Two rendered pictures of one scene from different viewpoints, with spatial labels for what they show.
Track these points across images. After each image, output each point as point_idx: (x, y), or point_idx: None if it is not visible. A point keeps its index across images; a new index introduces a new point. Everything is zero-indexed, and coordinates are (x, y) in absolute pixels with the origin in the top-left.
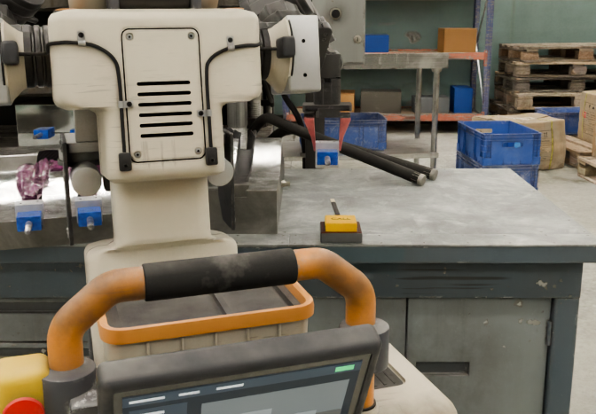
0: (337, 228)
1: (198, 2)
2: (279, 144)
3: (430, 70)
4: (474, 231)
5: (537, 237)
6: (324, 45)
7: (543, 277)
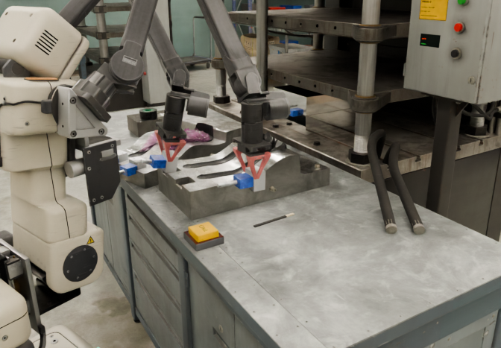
0: (191, 233)
1: (3, 73)
2: (278, 159)
3: None
4: (270, 288)
5: (286, 323)
6: (92, 107)
7: None
